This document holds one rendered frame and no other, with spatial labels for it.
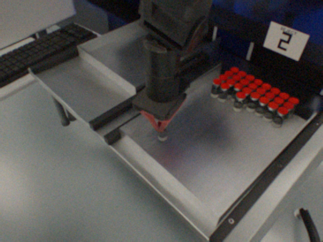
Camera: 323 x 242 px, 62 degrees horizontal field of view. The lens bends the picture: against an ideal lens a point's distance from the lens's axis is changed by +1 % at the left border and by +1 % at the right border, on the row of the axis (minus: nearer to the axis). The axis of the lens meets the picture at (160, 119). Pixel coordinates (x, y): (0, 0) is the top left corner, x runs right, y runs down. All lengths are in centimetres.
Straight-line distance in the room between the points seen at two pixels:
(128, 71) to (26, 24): 52
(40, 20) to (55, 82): 46
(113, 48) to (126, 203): 89
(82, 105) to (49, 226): 95
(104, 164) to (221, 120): 111
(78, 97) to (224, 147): 38
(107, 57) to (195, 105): 32
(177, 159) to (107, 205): 99
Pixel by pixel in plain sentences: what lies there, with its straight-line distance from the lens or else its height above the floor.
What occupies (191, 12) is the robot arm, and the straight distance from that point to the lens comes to 32.
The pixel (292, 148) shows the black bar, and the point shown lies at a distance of 60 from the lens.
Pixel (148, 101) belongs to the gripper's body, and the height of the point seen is 102.
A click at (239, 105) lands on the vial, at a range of 64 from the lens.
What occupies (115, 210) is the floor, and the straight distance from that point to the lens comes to 148.
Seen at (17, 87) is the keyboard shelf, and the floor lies 80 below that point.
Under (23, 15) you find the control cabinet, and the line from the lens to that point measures 114.
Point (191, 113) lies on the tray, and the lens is 63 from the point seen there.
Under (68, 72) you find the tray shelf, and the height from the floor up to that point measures 88.
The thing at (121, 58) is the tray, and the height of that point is 88.
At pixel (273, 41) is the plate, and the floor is 101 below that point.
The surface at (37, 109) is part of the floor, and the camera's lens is 209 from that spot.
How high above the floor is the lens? 133
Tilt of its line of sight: 47 degrees down
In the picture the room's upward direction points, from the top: straight up
